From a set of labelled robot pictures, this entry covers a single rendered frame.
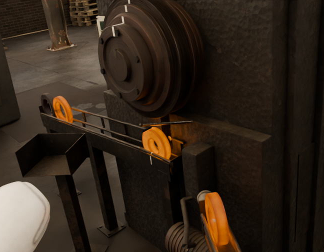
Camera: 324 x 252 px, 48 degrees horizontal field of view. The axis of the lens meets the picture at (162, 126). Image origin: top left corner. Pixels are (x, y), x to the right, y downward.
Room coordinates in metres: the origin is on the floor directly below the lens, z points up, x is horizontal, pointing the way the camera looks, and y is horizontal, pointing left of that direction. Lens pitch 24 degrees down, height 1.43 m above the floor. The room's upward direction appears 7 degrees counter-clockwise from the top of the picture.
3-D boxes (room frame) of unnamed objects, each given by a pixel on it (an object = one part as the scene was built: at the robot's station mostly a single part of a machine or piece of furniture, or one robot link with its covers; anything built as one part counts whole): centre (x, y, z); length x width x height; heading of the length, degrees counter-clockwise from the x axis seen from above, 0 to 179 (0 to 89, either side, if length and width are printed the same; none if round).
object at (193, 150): (1.19, -0.12, 0.68); 0.11 x 0.08 x 0.24; 128
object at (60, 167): (1.57, 0.53, 0.36); 0.26 x 0.20 x 0.72; 73
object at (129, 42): (1.31, 0.11, 1.11); 0.28 x 0.06 x 0.28; 38
